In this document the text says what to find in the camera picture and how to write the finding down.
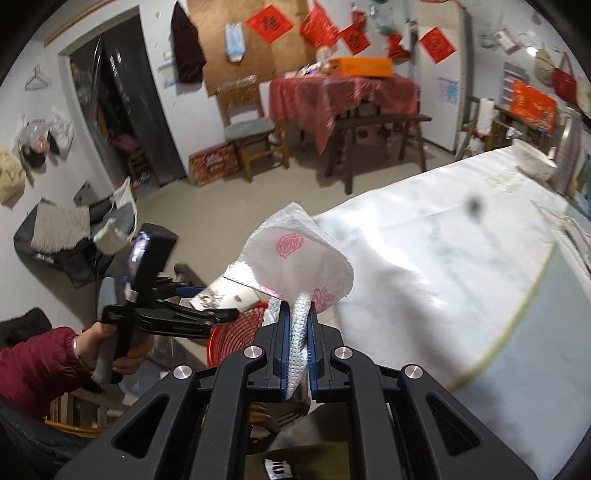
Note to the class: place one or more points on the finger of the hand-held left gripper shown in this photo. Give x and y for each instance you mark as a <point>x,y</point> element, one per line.
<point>184,290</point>
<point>194,318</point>

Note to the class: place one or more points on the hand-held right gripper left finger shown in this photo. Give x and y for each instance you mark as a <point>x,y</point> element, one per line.
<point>285,360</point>

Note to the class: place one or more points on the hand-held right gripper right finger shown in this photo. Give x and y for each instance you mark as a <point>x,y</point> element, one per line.
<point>314,364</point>

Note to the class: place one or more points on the white printed wrapper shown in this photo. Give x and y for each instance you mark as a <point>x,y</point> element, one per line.
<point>226,293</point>

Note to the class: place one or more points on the red plastic basket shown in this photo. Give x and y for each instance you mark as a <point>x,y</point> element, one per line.
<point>235,332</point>

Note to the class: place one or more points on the rose print napkin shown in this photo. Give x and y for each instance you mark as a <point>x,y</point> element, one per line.
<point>295,258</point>

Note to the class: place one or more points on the person's left hand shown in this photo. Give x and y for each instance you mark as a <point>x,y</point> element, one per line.
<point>90,344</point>

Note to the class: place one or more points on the dark wooden chair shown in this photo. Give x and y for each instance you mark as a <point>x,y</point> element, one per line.
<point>187,274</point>

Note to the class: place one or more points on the white grey cloth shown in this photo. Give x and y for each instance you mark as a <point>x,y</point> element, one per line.
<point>122,212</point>

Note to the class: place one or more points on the black office chair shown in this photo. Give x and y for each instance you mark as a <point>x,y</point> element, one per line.
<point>69,267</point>

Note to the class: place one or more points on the beige towel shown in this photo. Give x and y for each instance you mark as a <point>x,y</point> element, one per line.
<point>60,226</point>

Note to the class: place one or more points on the printed cardboard box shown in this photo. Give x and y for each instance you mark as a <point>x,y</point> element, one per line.
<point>214,164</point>

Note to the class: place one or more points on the white and grey tablecloth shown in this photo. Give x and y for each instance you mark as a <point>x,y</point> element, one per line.
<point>438,277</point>

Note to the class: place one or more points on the beige cloth bag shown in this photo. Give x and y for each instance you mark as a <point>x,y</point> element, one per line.
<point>11,177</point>

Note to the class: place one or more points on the wooden slatted chair seat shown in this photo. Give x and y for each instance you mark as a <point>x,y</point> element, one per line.
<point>69,415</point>

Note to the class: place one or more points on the grey plastic bag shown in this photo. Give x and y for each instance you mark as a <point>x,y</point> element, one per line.
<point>46,134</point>

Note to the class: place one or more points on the wooden chair grey cushion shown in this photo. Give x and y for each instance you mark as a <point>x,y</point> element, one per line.
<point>247,129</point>

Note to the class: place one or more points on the dark sweater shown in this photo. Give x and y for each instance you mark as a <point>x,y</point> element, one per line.
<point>187,46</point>

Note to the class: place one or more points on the blue mask packet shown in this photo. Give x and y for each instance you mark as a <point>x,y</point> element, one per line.
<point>233,42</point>

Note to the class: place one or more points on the red plastic table cover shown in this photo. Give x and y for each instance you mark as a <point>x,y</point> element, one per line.
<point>323,101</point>

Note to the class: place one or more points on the dark wooden bench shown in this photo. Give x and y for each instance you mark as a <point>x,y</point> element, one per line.
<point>383,122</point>

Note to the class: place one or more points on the red diamond poster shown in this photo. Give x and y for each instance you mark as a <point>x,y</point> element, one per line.
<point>268,23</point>
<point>354,38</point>
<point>437,45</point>

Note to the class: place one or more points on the white refrigerator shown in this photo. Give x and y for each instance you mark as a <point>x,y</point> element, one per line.
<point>438,124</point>

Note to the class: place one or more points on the orange long box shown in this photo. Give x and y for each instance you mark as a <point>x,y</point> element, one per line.
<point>362,68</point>

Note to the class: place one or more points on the red plastic bag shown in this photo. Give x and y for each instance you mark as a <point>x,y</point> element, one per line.
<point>318,25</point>

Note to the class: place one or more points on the white bowl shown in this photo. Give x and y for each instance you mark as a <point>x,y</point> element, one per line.
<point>535,159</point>

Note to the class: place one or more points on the blue white sticker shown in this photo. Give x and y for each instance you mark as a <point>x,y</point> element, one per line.
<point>448,91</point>

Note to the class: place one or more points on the small wooden rack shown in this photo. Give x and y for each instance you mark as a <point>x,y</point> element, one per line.
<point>503,122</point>

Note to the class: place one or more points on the red gift box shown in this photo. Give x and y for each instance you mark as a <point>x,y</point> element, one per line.
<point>534,106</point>

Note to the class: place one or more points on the beige round bag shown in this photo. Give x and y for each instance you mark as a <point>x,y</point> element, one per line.
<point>545,69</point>

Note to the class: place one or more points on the red tote bag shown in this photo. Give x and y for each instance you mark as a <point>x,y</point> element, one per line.
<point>564,83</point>

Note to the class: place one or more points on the cream tote bag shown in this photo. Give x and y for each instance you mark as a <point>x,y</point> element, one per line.
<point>584,97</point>

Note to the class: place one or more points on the wooden wall board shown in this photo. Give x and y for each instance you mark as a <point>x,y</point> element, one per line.
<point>217,74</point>

